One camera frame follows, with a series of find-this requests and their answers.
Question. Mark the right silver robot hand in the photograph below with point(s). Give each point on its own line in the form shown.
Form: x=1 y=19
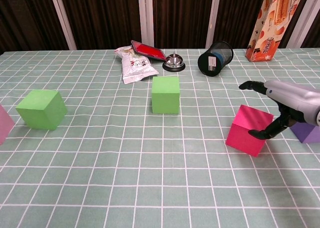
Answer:
x=295 y=100

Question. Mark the purple foam cube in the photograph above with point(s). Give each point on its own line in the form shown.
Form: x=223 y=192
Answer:
x=306 y=135

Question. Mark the magenta foam cube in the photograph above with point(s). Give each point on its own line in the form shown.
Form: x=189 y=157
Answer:
x=242 y=135

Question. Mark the green foam cube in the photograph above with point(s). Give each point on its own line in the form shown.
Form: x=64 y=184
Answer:
x=40 y=110
x=166 y=98

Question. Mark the orange biscuit box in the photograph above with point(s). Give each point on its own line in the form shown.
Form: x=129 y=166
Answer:
x=272 y=25

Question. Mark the blue roll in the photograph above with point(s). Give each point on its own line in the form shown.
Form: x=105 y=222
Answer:
x=219 y=58

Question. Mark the black mesh pen holder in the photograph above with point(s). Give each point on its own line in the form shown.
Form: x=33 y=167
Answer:
x=208 y=63

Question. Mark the silver call bell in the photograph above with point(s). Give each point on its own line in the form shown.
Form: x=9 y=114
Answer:
x=174 y=61

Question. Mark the green checkered tablecloth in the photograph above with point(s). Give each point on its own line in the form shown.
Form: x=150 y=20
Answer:
x=160 y=175

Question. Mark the red ink pad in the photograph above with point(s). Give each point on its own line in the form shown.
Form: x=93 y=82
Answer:
x=148 y=50

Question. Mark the white snack bag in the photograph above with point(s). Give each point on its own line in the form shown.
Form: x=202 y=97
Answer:
x=135 y=68

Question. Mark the dark pleated curtain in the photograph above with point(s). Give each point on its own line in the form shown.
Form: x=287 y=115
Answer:
x=105 y=18

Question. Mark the light pink foam cube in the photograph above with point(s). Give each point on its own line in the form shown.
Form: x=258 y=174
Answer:
x=5 y=125

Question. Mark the white frame post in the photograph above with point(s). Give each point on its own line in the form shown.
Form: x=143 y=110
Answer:
x=306 y=18
x=213 y=18
x=145 y=18
x=62 y=18

